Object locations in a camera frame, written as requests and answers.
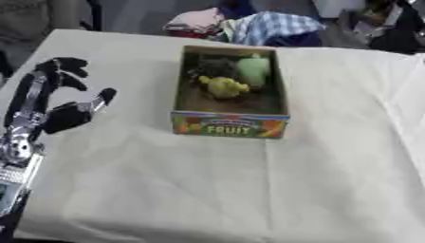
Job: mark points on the light green toy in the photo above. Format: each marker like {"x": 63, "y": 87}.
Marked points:
{"x": 254, "y": 70}

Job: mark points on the dark green toy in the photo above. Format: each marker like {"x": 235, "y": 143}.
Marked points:
{"x": 217, "y": 67}

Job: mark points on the blue checked cloth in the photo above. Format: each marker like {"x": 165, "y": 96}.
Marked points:
{"x": 271, "y": 28}

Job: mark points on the person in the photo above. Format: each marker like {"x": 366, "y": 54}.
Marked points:
{"x": 30, "y": 28}

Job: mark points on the pink folded cloth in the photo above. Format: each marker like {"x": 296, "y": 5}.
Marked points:
{"x": 195, "y": 22}

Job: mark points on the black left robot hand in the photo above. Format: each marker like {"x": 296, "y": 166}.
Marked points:
{"x": 65, "y": 116}

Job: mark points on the cardboard box with fruit print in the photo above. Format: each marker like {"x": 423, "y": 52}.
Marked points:
{"x": 229, "y": 124}

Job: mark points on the black bag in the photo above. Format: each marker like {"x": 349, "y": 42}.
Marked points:
{"x": 394, "y": 31}

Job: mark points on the yellow soft toy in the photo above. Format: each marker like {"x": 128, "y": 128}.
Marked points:
{"x": 223, "y": 87}

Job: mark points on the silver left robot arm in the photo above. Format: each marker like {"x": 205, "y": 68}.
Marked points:
{"x": 15, "y": 171}

